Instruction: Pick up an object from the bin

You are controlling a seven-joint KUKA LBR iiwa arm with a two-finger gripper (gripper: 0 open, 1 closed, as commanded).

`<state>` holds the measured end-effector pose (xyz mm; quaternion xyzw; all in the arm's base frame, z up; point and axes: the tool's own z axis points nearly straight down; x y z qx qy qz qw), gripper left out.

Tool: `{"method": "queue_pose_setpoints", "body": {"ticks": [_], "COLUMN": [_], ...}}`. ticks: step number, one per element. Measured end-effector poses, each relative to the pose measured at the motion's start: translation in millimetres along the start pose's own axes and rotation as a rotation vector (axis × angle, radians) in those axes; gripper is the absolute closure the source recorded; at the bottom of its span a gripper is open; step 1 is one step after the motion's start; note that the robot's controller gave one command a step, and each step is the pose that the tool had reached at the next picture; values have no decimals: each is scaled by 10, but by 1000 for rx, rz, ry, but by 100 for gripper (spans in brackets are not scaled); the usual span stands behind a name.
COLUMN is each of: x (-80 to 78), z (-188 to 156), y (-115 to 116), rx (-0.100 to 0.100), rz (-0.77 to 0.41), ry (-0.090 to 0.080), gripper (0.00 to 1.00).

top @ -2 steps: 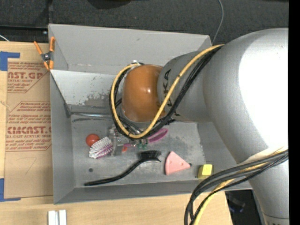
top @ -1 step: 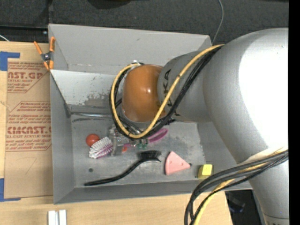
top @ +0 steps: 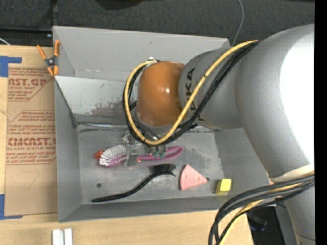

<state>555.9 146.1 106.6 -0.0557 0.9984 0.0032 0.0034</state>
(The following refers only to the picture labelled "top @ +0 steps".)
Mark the small red-orange round thing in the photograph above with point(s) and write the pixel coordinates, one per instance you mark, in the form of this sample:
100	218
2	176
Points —
98	154

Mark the purple brush white bristles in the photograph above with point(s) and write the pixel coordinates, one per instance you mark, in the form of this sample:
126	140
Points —
112	156

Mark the brown cardboard board red print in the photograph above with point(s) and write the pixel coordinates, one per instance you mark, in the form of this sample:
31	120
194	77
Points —
30	177

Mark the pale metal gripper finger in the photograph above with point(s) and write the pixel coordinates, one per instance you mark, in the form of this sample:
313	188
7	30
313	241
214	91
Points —
131	158
148	149

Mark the grey metal bin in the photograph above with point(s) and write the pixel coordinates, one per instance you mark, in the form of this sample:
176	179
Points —
163	187

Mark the yellow sponge block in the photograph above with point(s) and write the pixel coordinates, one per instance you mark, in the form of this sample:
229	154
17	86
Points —
224	186

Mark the pink triangular block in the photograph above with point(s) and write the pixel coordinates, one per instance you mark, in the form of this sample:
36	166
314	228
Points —
190	179

